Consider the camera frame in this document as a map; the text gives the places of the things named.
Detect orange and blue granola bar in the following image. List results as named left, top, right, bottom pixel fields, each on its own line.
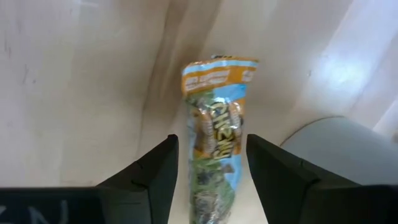
left=181, top=55, right=259, bottom=224

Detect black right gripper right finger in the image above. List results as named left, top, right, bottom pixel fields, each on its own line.
left=246, top=133, right=398, bottom=224

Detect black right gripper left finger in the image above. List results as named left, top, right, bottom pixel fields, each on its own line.
left=0, top=133, right=180, bottom=224

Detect potted plant in white pot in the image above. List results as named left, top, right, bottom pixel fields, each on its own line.
left=279, top=116, right=398, bottom=187

